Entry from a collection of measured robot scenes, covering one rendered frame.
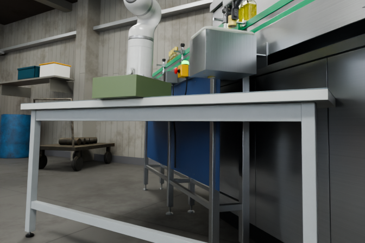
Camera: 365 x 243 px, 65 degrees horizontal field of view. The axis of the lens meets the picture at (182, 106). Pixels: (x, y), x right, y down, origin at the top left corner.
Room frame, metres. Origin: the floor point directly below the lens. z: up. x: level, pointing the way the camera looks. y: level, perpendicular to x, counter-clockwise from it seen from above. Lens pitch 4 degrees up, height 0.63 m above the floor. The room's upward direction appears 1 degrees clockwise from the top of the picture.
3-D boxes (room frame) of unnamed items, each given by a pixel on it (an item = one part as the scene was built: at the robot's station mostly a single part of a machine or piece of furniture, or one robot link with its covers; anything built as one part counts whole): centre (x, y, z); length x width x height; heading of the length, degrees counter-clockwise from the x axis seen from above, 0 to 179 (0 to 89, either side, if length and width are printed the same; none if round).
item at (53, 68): (5.21, 2.34, 1.61); 0.44 x 0.36 x 0.25; 59
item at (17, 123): (5.64, 3.23, 0.42); 0.57 x 0.55 x 0.83; 59
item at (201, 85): (2.16, 0.00, 0.84); 1.59 x 0.18 x 0.18; 19
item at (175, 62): (2.16, 0.09, 1.09); 1.75 x 0.01 x 0.08; 19
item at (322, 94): (1.89, -0.14, 0.73); 1.58 x 1.52 x 0.04; 59
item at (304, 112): (1.31, 0.21, 0.36); 1.51 x 0.09 x 0.71; 59
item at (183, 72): (1.69, -0.01, 0.96); 0.07 x 0.07 x 0.07; 19
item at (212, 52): (1.18, -0.18, 0.92); 0.27 x 0.17 x 0.15; 109
